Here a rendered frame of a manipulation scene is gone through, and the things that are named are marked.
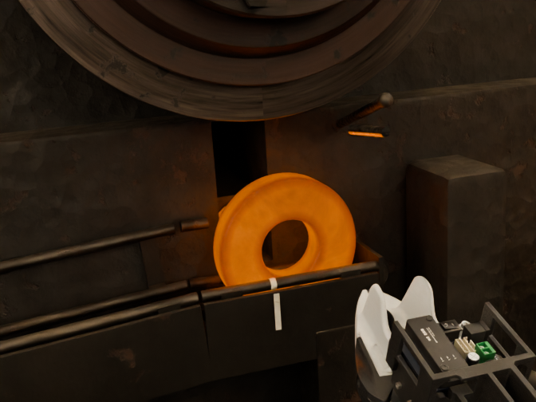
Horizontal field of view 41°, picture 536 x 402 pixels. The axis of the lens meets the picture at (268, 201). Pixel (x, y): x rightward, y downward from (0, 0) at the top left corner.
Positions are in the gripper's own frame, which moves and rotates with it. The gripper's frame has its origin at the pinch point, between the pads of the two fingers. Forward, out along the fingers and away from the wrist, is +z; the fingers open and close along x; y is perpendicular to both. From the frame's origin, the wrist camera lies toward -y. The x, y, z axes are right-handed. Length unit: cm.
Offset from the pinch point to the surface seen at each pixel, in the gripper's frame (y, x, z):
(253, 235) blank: -4.8, 4.3, 18.4
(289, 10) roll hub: 19.5, 2.8, 15.3
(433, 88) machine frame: 1.9, -24.0, 34.2
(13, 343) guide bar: -10.0, 28.5, 14.7
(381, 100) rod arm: 12.2, -5.0, 12.2
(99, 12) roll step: 18.2, 17.3, 21.9
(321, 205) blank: -2.9, -3.4, 19.3
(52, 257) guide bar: -7.7, 24.2, 24.1
